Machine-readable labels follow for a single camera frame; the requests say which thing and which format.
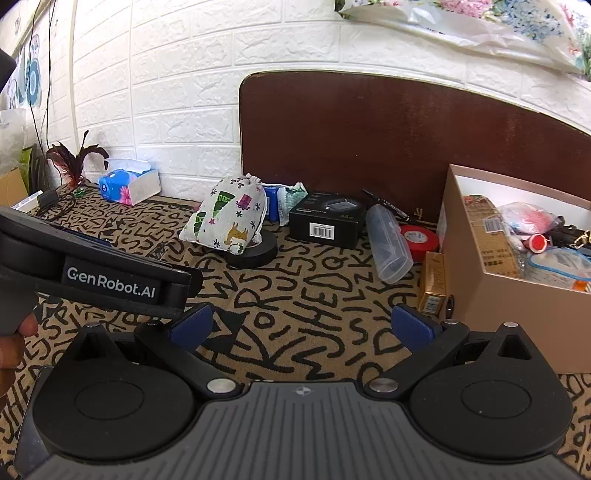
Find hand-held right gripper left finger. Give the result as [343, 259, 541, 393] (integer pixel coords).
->
[60, 305, 242, 400]

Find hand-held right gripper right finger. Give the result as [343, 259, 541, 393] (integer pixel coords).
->
[364, 304, 544, 403]

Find beige cardboard box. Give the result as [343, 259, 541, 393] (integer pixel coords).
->
[436, 163, 591, 376]

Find black charger box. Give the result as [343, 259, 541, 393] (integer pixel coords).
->
[288, 191, 368, 253]

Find person's left hand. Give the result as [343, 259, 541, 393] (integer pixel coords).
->
[0, 311, 40, 412]

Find yellow small box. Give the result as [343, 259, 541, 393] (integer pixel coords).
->
[417, 251, 451, 315]

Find clear plastic case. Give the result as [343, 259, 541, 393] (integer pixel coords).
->
[366, 204, 414, 285]

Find red tape roll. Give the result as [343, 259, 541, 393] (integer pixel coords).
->
[399, 224, 443, 265]

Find blue tissue pack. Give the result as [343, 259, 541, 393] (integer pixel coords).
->
[98, 158, 161, 206]

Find black tape roll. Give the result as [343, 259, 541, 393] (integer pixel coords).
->
[224, 229, 279, 269]

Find letter-patterned tan blanket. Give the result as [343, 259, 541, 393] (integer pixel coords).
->
[0, 182, 591, 462]

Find dark red feather toy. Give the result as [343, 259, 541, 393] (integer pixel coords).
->
[45, 130, 110, 191]

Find brown snack packet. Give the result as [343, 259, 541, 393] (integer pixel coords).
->
[463, 194, 526, 279]

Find black marker pen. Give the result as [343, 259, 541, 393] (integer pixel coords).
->
[361, 188, 413, 221]

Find brown cardboard carton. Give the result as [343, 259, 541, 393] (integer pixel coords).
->
[0, 166, 29, 209]

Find blue small box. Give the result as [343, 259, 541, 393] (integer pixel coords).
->
[263, 185, 288, 225]

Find clear zip bag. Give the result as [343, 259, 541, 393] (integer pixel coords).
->
[523, 248, 591, 292]

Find pink filled plastic bag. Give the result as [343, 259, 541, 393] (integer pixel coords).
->
[499, 202, 560, 237]

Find green white wipes packet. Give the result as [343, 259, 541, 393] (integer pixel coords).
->
[277, 182, 308, 227]

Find white plastic bag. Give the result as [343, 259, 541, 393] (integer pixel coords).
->
[0, 108, 27, 175]

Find brown wooden headboard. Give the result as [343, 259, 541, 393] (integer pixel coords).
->
[239, 71, 591, 232]

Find floral plastic bag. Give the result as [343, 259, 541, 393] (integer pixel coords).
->
[336, 0, 591, 78]

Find black cable bundle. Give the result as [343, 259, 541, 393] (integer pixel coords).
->
[36, 188, 89, 219]

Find printed drawstring pouch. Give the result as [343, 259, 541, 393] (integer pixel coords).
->
[178, 174, 269, 256]

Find black strap with gold chain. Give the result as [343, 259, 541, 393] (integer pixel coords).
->
[549, 224, 591, 251]

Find blue wall sticker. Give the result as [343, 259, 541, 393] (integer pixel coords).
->
[0, 39, 48, 112]

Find black hanging wall cables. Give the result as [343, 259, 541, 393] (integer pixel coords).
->
[27, 0, 52, 155]

